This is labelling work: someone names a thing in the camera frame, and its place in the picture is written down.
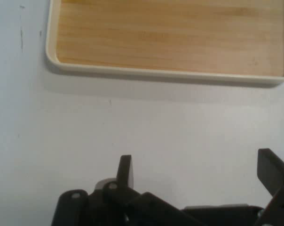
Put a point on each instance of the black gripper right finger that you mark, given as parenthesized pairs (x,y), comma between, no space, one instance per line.
(276,174)

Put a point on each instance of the wooden tray with cream rim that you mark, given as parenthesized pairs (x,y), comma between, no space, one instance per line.
(156,35)

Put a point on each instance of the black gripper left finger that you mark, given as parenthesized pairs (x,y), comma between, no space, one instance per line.
(125,195)

